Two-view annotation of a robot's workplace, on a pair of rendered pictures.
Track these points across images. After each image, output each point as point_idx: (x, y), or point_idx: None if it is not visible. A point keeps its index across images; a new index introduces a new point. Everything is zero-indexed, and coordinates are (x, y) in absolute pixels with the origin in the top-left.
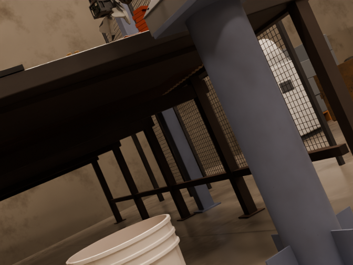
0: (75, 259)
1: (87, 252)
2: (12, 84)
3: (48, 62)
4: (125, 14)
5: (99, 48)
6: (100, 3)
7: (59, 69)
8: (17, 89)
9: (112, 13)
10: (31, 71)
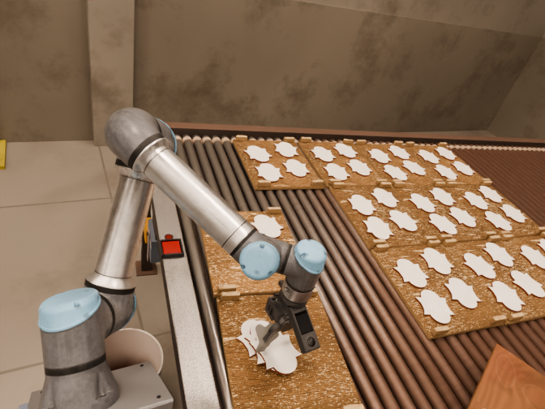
0: (144, 334)
1: (154, 342)
2: (160, 255)
3: (165, 275)
4: (259, 342)
5: (171, 318)
6: (270, 305)
7: (165, 286)
8: (160, 260)
9: (259, 325)
10: (162, 264)
